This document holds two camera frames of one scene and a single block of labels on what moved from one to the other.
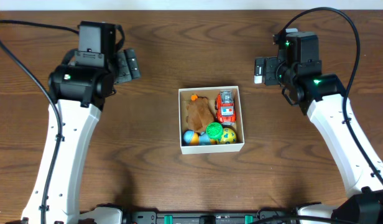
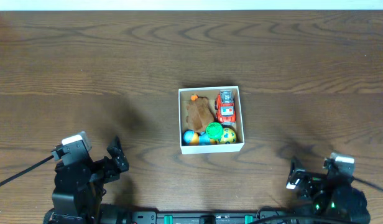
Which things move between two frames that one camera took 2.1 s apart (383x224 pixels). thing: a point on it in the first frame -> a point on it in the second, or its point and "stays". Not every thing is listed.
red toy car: (225, 107) stays
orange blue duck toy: (191, 137) stays
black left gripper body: (127, 66) -> (107, 168)
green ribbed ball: (214, 130) stays
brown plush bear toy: (199, 113) stays
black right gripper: (272, 64) -> (313, 181)
